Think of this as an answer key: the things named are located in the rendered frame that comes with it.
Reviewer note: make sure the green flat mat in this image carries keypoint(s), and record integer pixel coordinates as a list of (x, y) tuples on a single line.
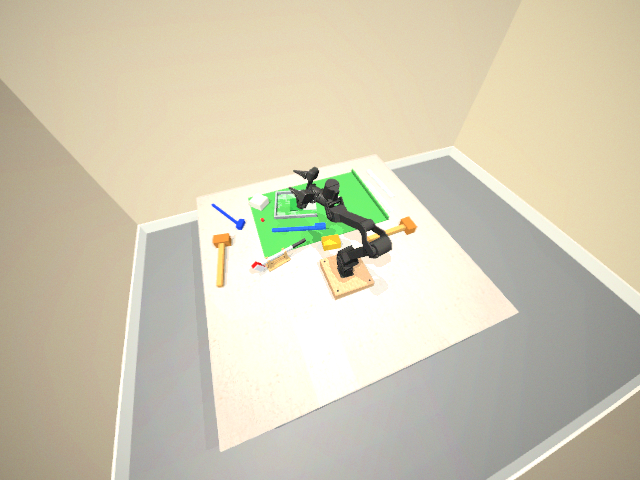
[(355, 198)]

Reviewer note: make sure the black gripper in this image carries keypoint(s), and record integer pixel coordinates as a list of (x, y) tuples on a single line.
[(310, 175)]

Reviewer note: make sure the white cube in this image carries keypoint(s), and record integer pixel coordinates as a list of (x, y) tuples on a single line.
[(259, 202)]

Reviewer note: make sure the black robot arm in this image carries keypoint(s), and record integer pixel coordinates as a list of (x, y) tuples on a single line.
[(348, 257)]

